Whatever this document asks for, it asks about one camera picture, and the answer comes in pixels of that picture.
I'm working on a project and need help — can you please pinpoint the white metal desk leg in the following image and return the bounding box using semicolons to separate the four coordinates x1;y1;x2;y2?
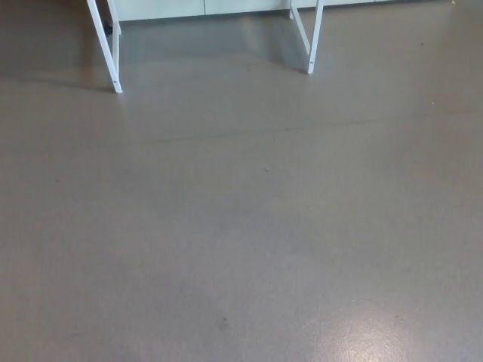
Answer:
86;0;124;94
289;0;326;75

